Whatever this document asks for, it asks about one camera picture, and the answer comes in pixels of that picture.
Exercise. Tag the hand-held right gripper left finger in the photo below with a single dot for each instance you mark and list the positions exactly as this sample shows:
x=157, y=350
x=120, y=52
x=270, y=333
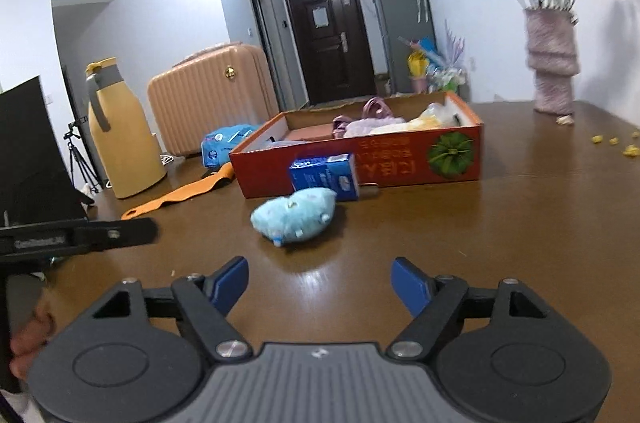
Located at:
x=232, y=284

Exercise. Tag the light blue plush toy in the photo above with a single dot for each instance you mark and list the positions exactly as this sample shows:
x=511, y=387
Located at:
x=295, y=215

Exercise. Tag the blue milk carton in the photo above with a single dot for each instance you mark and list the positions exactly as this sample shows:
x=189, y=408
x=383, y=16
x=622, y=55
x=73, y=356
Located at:
x=325, y=175

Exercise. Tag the black tripod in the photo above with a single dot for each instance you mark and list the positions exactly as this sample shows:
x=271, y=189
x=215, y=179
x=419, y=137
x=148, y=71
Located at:
x=80, y=158

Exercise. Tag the red cardboard box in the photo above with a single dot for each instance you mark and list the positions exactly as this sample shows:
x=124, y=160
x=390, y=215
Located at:
x=400, y=163

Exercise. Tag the yellow wrapped bouquet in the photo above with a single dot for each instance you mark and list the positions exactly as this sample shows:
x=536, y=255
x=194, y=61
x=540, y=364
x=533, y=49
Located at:
x=418, y=64

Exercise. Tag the pink textured vase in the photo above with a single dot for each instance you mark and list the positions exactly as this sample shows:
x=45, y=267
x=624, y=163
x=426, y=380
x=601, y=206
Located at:
x=550, y=63

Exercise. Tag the fallen dried petal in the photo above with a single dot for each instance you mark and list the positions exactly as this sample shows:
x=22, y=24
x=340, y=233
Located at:
x=564, y=119

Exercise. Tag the purple decorative spray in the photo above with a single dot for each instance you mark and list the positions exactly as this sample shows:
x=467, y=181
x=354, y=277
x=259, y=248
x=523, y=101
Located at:
x=455, y=45

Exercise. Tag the pink ribbed suitcase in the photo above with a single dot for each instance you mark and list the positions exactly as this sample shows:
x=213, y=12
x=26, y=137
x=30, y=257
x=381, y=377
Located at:
x=210, y=103

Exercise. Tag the purple towel cloth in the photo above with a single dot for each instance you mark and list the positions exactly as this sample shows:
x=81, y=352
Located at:
x=372, y=127

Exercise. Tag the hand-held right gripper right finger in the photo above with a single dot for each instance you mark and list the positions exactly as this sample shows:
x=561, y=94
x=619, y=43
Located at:
x=407, y=285

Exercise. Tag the grey side door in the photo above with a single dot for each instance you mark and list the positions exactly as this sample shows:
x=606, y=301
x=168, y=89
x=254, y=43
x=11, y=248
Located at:
x=265, y=43

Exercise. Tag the yellow thermos jug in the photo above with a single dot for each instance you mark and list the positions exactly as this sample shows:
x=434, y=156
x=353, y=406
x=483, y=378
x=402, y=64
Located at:
x=127, y=143

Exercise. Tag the person's left hand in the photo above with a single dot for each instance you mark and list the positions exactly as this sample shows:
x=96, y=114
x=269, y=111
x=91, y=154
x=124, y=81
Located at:
x=35, y=328

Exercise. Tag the dark brown door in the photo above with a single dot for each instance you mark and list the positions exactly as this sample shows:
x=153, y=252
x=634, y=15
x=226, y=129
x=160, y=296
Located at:
x=330, y=43

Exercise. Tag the grey refrigerator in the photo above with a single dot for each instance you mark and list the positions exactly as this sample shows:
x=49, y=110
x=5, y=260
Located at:
x=400, y=38

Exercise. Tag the scattered yellow crumbs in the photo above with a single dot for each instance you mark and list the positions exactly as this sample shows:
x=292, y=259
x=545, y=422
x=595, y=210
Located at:
x=627, y=149

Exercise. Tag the white and yellow plush toy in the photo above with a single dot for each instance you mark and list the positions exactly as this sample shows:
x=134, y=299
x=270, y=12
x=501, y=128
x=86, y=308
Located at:
x=430, y=119

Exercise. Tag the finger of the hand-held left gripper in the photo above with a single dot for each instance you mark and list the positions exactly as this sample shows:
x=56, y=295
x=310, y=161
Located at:
x=120, y=234

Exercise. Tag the blue wet wipes pack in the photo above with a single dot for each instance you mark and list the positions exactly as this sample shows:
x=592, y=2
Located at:
x=225, y=145

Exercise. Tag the small black flat item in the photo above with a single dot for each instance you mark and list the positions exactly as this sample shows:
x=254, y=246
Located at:
x=208, y=174

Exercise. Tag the pink satin bow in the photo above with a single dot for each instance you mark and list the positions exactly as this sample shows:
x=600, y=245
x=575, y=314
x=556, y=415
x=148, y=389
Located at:
x=375, y=107

